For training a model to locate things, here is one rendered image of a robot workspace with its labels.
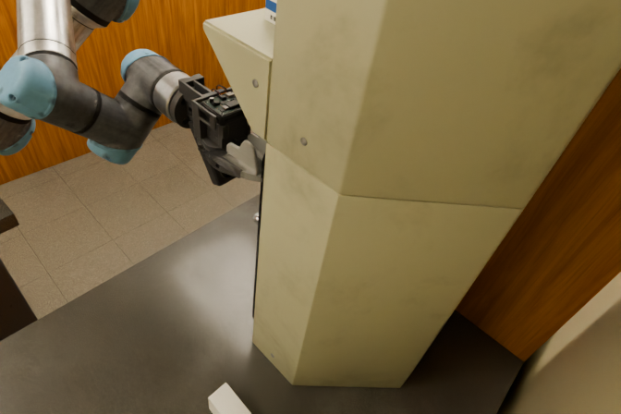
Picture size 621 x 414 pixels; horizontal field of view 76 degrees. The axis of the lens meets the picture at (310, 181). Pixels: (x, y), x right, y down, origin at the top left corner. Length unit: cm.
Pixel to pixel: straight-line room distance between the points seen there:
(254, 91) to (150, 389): 56
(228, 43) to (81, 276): 183
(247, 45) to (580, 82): 30
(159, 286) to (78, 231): 150
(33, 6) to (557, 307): 98
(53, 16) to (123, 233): 166
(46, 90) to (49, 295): 160
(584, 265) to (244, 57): 61
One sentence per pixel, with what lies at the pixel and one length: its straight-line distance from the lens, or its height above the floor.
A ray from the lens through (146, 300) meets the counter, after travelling 89.
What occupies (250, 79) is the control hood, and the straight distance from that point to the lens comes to 44.
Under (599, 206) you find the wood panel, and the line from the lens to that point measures 72.
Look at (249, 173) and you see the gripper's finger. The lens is 55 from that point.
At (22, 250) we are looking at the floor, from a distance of 238.
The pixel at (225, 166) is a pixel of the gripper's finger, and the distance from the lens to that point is 57.
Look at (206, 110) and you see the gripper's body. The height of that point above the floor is 138.
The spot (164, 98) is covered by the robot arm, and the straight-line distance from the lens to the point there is 66.
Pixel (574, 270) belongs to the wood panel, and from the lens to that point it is 80.
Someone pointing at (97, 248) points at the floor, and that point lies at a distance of 227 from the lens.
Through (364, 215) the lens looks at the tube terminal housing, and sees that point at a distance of 43.
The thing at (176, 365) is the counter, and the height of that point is 94.
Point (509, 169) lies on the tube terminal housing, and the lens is 43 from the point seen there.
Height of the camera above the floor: 168
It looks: 41 degrees down
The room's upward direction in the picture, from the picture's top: 10 degrees clockwise
